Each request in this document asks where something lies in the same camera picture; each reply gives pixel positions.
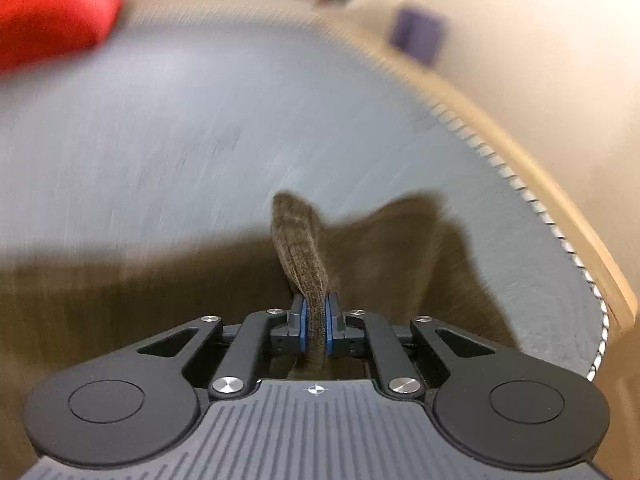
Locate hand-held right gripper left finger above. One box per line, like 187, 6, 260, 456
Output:
133, 294, 308, 401

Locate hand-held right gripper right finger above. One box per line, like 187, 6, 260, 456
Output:
324, 292, 505, 401

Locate brown corduroy pants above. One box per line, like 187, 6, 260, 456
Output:
0, 190, 519, 480

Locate purple box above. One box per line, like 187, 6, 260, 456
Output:
389, 5, 449, 67

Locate red cloth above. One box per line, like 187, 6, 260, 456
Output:
0, 0, 127, 70

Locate wooden bed frame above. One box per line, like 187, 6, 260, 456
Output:
150, 0, 640, 343

